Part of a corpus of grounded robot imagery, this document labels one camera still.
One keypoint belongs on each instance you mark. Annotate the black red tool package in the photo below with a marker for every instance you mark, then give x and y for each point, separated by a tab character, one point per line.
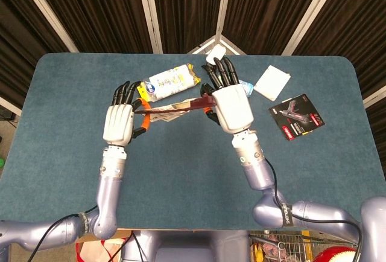
298	120

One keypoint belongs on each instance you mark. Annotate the white screen base frame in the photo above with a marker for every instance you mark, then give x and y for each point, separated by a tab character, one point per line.
202	45

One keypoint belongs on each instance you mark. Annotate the brown pleated screen panel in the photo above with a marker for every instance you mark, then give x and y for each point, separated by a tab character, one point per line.
265	8
96	11
18	32
356	32
187	5

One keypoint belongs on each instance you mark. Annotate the black gold tin can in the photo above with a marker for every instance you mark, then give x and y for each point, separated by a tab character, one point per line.
216	53

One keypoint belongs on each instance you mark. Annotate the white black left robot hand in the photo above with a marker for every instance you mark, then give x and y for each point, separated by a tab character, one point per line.
119	123

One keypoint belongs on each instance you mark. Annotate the light blue cylindrical pack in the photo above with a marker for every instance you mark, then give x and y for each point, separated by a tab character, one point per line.
246	88

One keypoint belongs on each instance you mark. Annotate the blue felt table cover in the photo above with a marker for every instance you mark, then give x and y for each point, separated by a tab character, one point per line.
181	168

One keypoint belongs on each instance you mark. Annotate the red bag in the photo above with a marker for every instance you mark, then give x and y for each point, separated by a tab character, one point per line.
99	251

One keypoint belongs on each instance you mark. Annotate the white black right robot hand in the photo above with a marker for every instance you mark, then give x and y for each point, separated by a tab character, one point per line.
232	108

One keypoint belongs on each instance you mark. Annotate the brown cardboard sheet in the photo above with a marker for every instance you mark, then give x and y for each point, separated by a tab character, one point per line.
90	235

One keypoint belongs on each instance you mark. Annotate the white screen frame post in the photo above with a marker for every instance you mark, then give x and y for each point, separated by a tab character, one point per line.
310	11
10	105
224	2
375	100
150	11
46	11

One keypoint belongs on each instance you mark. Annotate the yellow white snack bag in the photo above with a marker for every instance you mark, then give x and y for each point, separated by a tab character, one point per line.
169	82

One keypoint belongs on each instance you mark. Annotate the red ribbed white folding fan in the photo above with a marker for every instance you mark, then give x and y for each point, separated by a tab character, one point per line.
202	104

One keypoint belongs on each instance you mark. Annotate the white square paper pad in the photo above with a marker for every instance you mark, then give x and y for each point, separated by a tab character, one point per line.
271	84

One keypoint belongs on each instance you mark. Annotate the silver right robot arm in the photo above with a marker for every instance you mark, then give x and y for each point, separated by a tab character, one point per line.
256	171

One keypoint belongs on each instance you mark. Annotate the silver robot torso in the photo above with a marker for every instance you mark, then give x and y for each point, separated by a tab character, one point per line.
187	247

